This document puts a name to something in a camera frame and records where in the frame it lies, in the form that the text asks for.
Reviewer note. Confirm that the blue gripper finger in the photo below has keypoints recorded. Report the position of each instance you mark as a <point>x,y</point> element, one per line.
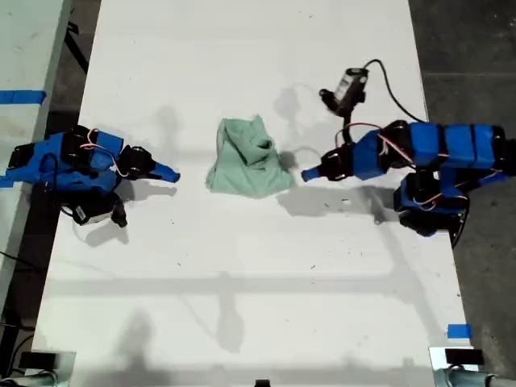
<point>312,177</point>
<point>167,169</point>
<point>166,177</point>
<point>314,169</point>

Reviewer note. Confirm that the pale green T-shirt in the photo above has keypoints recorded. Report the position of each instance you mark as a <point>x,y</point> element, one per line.
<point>242,173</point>

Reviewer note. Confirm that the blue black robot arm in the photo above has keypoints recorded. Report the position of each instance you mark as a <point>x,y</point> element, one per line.
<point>427,143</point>
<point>52,161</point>

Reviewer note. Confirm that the long blue tape strip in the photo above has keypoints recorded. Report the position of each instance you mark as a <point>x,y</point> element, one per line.
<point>20,97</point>

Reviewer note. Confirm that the small black block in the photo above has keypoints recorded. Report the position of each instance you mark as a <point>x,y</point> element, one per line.
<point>262,384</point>

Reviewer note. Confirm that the small black box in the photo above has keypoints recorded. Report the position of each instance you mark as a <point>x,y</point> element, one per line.
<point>37,360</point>
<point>463,356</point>

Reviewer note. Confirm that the grey metal tube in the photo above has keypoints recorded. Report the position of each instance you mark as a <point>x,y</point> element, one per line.
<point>471,379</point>
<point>40,379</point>

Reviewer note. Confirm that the black camera stalk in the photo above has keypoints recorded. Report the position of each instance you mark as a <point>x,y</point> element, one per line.
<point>346,125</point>

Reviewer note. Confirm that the black camera box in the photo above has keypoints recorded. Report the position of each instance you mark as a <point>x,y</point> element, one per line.
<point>98,209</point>
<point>348,92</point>

